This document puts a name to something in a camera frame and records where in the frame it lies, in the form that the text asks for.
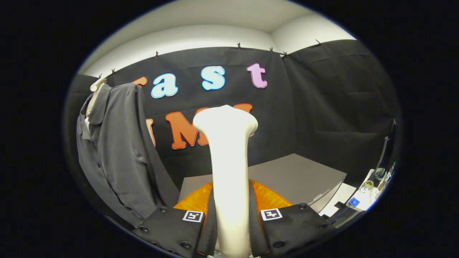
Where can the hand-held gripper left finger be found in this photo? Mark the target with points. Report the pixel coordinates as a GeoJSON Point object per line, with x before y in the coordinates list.
{"type": "Point", "coordinates": [209, 233]}

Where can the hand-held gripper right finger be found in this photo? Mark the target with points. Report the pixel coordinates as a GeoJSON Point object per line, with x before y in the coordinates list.
{"type": "Point", "coordinates": [255, 236]}

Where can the dark grey button shirt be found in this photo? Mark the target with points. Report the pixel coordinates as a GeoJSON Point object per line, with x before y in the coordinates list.
{"type": "Point", "coordinates": [118, 157]}

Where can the cream clothes hanger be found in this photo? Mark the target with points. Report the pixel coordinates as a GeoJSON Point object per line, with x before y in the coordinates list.
{"type": "Point", "coordinates": [96, 86]}

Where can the grey cabinet with drawers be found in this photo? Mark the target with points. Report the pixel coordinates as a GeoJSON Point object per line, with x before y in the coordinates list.
{"type": "Point", "coordinates": [294, 175]}

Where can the small blue white device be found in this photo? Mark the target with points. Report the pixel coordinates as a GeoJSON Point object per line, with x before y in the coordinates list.
{"type": "Point", "coordinates": [354, 201]}

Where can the black backdrop cloth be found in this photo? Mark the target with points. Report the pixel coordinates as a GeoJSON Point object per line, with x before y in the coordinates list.
{"type": "Point", "coordinates": [322, 107]}

